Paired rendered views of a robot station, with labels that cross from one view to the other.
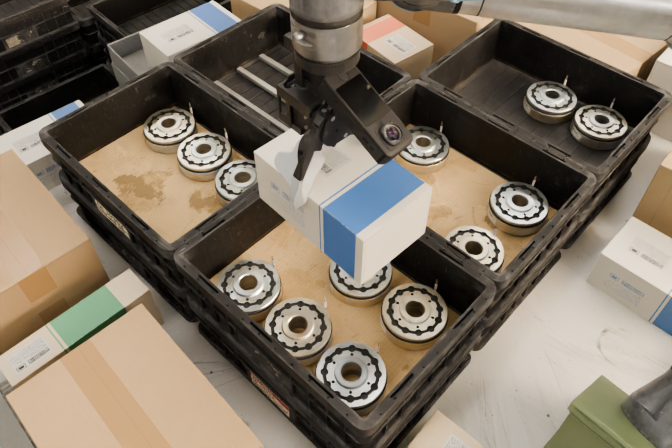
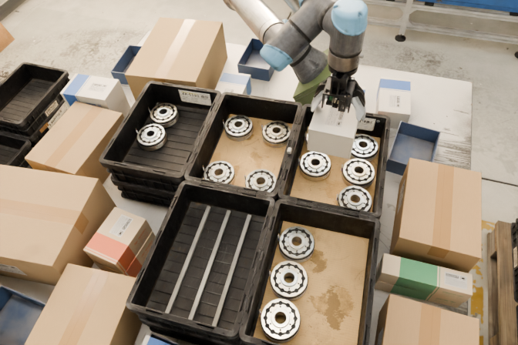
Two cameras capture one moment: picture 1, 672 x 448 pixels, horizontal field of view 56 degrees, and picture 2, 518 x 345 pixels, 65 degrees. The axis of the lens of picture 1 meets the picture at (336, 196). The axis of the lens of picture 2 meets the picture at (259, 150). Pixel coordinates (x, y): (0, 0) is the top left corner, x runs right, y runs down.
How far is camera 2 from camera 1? 126 cm
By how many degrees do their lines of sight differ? 65
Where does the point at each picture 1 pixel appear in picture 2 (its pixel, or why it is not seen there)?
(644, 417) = (319, 67)
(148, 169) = (316, 313)
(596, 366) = not seen: hidden behind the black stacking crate
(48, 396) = (465, 240)
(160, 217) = (344, 277)
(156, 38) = not seen: outside the picture
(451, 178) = (230, 159)
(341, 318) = (338, 165)
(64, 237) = (400, 308)
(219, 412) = (412, 176)
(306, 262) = (321, 192)
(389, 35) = (112, 236)
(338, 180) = not seen: hidden behind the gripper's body
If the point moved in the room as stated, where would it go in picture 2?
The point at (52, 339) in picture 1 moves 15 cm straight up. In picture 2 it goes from (441, 276) to (459, 253)
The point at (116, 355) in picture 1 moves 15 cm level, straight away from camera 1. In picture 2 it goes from (427, 228) to (416, 273)
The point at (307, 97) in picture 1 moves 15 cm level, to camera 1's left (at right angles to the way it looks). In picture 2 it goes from (349, 86) to (388, 124)
